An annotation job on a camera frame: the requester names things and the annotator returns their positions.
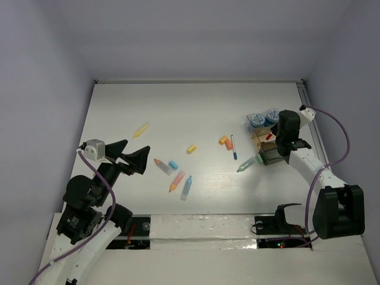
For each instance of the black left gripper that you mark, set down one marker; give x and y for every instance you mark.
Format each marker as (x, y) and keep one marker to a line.
(138, 159)

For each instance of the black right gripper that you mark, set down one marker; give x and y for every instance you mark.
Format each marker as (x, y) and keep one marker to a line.
(275, 129)

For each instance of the clear orange-tipped highlighter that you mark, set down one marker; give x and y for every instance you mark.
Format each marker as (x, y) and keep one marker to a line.
(164, 167)

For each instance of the blue highlighter cap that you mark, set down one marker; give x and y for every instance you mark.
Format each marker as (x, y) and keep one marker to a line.
(173, 165)

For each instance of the blue highlighter pen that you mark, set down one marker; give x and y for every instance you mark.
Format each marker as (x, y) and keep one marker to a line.
(186, 189)

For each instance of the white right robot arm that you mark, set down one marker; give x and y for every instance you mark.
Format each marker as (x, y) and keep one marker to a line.
(340, 208)

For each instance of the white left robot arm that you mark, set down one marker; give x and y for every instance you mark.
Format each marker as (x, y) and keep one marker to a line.
(92, 218)

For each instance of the compartmented organizer tray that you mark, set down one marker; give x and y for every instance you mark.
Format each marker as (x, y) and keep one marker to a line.
(266, 148)

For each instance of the yellow highlighter pen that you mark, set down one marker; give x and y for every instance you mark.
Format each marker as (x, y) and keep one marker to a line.
(141, 130)

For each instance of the green highlighter pen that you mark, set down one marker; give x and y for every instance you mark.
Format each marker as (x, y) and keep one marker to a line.
(250, 162)

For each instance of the pink orange highlighter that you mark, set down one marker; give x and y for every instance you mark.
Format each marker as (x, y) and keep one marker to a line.
(176, 181)

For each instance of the yellow highlighter cap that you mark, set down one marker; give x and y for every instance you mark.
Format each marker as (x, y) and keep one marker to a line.
(191, 149)

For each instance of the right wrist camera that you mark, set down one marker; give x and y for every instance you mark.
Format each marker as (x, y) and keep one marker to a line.
(306, 114)

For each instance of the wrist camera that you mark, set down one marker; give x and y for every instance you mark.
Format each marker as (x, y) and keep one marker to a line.
(306, 114)
(93, 150)

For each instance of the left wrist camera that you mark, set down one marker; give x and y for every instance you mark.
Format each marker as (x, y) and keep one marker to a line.
(93, 150)

